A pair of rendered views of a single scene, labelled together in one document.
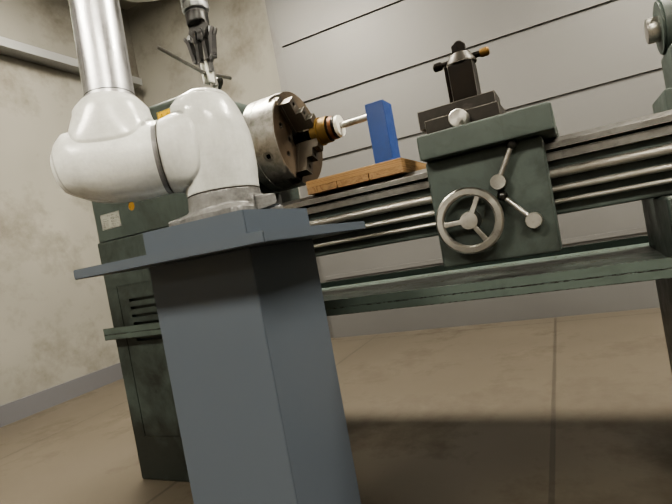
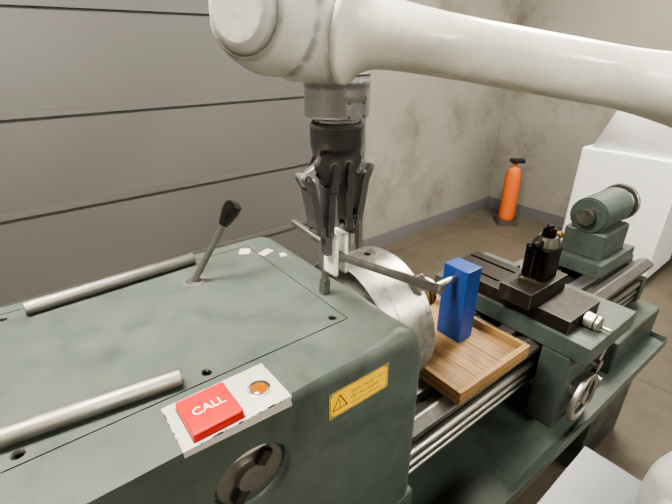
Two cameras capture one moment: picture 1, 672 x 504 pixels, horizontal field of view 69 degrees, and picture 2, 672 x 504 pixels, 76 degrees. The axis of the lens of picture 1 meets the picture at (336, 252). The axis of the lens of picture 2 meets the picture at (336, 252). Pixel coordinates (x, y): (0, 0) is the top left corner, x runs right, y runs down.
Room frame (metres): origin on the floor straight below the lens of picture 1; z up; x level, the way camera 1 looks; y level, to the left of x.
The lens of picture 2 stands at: (1.38, 0.87, 1.64)
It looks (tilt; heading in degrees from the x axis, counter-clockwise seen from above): 26 degrees down; 296
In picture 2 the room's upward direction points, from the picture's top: straight up
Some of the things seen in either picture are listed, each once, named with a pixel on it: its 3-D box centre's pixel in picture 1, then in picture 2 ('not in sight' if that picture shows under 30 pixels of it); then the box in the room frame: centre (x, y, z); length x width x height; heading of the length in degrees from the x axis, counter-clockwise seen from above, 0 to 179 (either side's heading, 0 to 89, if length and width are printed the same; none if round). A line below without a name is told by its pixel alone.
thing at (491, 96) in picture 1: (459, 113); (532, 284); (1.34, -0.40, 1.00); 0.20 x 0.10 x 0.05; 63
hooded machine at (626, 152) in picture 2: not in sight; (632, 182); (0.73, -3.04, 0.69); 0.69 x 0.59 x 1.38; 155
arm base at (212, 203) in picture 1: (234, 205); not in sight; (1.04, 0.19, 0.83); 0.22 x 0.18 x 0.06; 65
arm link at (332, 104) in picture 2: (194, 4); (336, 98); (1.65, 0.31, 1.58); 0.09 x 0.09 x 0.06
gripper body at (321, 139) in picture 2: (198, 26); (336, 152); (1.65, 0.31, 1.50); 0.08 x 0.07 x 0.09; 63
